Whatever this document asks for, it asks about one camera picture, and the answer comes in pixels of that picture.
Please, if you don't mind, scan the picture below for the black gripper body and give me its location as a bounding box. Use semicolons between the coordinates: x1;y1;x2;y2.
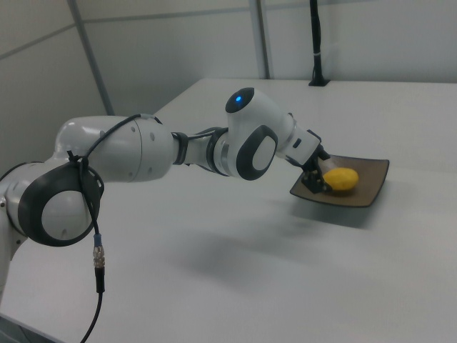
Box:
301;144;328;175

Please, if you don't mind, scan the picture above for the yellow lemon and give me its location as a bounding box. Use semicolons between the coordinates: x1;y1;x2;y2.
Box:
322;166;359;198

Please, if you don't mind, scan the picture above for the brown square ceramic plate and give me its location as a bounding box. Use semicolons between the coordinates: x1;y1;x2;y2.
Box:
288;151;391;208

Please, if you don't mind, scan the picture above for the black pole stand with base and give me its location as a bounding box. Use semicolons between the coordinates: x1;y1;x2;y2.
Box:
308;0;331;88

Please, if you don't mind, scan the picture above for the black velcro strap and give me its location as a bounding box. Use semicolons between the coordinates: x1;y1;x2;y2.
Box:
171;131;190;166

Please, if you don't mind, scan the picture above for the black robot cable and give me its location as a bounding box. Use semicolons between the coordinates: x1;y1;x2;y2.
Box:
66;113;229;343

